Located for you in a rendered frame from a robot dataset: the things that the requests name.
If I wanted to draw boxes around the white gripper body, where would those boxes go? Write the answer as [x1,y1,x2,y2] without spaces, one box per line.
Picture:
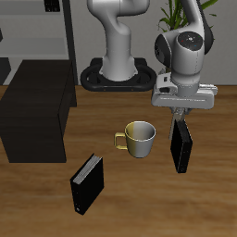
[150,82,218,111]

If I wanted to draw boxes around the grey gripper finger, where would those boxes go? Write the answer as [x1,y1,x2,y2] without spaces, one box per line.
[168,107,182,141]
[181,108,190,125]

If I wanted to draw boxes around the black book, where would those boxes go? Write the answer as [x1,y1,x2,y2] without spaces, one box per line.
[69,153,106,217]
[169,118,193,174]

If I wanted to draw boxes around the black items on shelf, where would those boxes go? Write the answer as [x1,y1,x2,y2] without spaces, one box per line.
[44,0,61,13]

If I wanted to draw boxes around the white background shelf unit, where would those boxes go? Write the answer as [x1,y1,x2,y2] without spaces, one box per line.
[0,0,79,86]

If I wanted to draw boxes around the yellow and white mug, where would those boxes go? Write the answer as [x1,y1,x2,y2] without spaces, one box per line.
[114,120,157,159]

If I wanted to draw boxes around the green pot plant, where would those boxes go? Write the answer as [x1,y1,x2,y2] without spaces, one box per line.
[156,0,218,33]

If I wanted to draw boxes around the dark wooden cabinet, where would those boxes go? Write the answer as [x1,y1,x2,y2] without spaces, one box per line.
[0,59,78,164]

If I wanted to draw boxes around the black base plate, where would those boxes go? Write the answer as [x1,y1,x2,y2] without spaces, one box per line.
[80,57,157,93]

